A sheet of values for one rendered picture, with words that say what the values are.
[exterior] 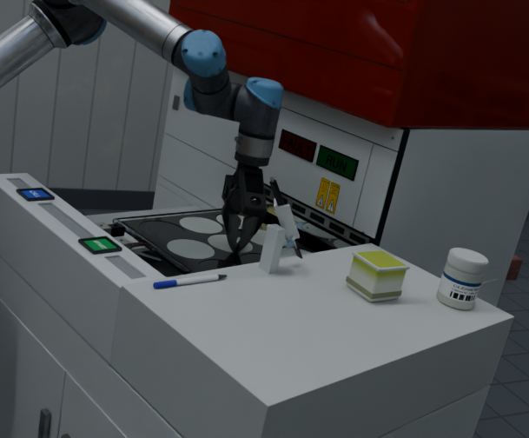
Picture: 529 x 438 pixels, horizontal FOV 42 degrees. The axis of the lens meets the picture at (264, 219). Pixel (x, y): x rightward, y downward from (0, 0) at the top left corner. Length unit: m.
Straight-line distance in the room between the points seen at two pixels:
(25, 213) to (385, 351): 0.72
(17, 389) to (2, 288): 0.21
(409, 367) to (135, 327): 0.43
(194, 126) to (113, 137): 2.17
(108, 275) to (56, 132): 2.92
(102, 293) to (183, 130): 0.92
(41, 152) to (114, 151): 0.41
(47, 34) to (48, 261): 0.51
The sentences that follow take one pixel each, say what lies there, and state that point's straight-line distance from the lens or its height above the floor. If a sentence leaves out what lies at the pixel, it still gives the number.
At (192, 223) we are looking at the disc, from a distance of 1.60.
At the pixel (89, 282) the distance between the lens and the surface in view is 1.20.
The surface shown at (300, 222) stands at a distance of 1.65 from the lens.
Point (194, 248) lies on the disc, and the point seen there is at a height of 0.90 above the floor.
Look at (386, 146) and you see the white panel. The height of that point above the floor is 1.18.
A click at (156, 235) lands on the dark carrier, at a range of 1.51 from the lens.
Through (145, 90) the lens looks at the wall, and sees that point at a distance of 4.10.
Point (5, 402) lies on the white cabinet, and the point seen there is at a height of 0.52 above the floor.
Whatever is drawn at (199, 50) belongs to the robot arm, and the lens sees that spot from 1.27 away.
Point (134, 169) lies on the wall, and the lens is 4.21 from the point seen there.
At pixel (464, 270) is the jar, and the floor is 1.04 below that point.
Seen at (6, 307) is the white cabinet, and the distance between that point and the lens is 1.53.
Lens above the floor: 1.45
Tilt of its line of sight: 19 degrees down
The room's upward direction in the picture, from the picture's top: 12 degrees clockwise
